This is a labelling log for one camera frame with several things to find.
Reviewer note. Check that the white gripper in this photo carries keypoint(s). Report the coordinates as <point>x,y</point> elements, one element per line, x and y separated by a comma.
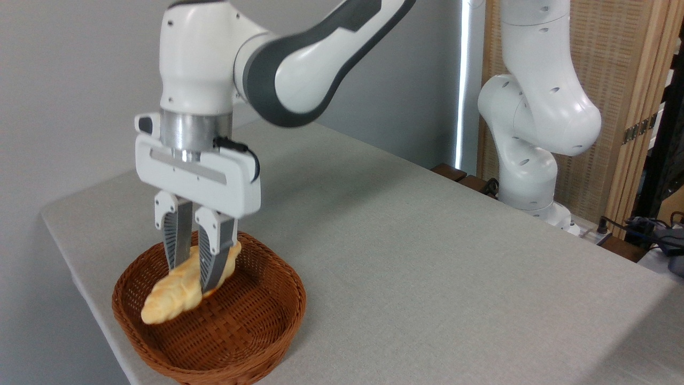
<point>203,179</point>

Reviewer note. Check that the long braided bread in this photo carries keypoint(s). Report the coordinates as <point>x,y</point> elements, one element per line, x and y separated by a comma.
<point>171,299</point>

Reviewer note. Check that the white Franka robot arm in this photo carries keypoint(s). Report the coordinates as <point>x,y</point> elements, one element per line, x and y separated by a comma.
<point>539,107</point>

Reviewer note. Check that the brown wicker basket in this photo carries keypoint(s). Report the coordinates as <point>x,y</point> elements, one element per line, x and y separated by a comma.
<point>256,321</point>

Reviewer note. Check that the grey tablecloth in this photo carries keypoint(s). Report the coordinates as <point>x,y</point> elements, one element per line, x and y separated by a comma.
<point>427,267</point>

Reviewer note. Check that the bright vertical light strip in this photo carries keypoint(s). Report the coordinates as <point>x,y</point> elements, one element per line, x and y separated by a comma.
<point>461,80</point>

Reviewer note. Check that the white power strip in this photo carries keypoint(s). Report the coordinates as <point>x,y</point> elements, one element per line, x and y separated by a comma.
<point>590,233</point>

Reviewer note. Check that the metal screen hinge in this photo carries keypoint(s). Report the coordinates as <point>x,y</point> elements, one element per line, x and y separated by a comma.
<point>638,128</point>

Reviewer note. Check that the woven wooden folding screen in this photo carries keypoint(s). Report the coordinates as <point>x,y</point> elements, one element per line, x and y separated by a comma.
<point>614,53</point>

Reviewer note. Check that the grey power adapter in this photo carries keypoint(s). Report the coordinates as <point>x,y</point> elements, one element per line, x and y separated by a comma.
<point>674,251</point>

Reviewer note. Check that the black stand frame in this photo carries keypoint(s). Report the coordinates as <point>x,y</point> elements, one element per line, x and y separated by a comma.
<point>662,149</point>

